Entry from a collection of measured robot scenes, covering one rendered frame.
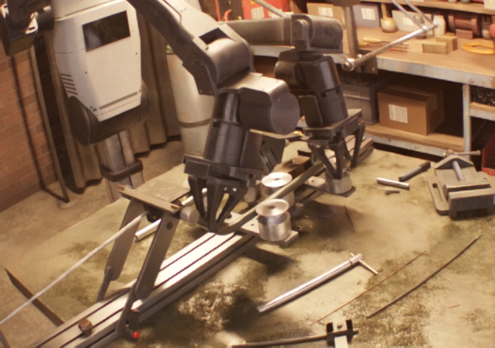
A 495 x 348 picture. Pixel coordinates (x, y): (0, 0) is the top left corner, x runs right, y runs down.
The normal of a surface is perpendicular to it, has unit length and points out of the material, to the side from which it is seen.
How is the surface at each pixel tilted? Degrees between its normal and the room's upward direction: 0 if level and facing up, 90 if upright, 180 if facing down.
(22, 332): 0
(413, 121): 90
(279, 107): 88
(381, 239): 0
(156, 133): 90
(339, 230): 0
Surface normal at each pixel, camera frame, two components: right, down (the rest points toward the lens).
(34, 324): -0.15, -0.90
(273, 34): -0.89, 0.12
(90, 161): -0.08, 0.43
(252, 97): -0.68, 0.50
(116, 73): 0.63, 0.23
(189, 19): 0.29, -0.47
